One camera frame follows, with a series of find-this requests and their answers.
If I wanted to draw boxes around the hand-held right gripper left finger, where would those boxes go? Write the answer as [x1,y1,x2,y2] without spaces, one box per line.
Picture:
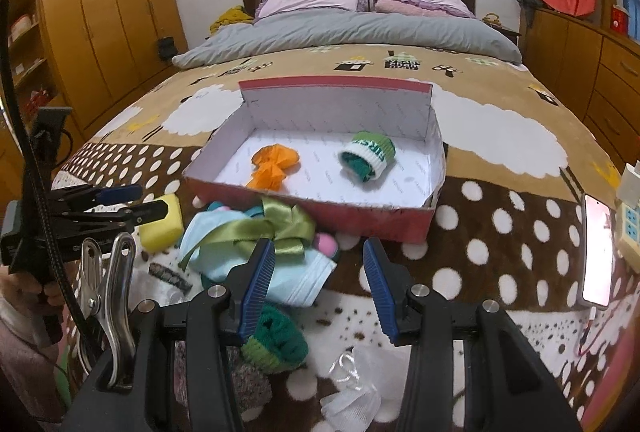
[60,237,277,432]

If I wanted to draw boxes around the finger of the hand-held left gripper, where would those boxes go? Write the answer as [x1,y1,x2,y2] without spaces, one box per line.
[49,199,170,238]
[49,184,144,213]

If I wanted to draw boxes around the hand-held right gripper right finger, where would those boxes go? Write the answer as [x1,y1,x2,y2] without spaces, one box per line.
[362,237,583,432]

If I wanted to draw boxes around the yellow sponge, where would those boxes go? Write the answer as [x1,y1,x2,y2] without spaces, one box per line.
[138,193,185,254]

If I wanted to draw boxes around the green white sock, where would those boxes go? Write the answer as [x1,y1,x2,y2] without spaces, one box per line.
[337,131,396,185]
[240,302,308,375]

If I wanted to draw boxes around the brown patterned cloth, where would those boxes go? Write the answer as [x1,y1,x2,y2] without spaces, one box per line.
[148,262,193,293]

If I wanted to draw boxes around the grey speckled fuzzy sock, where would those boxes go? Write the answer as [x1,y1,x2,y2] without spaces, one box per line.
[172,342,273,418]

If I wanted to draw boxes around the red cardboard box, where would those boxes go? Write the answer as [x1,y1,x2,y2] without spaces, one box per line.
[182,79,447,244]

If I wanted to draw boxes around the person's left forearm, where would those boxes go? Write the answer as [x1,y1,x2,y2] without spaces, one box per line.
[0,297,76,423]

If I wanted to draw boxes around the person's left hand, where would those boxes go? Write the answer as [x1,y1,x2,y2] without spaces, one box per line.
[0,269,68,314]

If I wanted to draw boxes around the light blue face mask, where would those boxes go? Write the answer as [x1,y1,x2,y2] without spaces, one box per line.
[178,211,338,305]

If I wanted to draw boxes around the green satin ribbon bow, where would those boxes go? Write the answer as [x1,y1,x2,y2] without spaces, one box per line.
[177,196,317,270]

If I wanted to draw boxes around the metal spring clip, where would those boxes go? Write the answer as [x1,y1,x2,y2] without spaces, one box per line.
[80,232,137,388]

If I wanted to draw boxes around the white storage container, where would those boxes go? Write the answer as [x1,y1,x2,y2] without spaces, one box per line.
[10,12,38,38]

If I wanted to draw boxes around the orange ribbon bow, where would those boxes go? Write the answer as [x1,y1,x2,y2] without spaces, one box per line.
[245,145,301,190]

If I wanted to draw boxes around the wooden wardrobe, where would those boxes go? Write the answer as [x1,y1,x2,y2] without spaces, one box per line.
[0,0,190,193]

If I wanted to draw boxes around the printed sheep blanket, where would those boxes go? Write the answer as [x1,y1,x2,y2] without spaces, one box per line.
[50,40,640,432]

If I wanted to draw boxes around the yellow cloth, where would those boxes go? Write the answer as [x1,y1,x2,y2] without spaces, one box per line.
[209,6,256,34]

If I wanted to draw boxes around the smartphone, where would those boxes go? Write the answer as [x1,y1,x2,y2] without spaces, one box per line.
[580,193,615,310]

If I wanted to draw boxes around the white power strip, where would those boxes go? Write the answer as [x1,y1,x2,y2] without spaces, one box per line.
[614,162,640,273]

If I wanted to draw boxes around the grey duvet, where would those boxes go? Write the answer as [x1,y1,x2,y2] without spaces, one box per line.
[171,8,523,68]

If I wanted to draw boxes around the pink fuzzy pillow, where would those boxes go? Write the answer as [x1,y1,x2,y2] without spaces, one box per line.
[375,0,441,16]

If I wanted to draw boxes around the wooden nightstand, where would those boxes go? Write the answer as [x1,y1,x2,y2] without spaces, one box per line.
[492,23,523,48]

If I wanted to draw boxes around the wooden dresser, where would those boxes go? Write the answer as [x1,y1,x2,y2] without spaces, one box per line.
[517,0,640,163]

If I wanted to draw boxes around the red container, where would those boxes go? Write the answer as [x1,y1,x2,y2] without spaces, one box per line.
[610,5,630,33]

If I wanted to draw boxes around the black braided cable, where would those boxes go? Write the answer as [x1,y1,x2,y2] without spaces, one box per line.
[0,0,108,373]

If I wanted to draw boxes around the red charging cable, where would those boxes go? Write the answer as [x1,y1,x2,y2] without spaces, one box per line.
[577,307,601,358]

